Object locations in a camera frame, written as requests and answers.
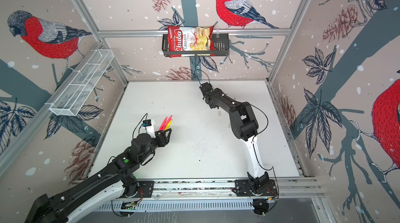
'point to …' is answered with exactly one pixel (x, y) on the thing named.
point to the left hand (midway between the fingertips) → (167, 131)
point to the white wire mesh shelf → (70, 99)
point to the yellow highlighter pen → (168, 125)
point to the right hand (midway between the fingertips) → (218, 103)
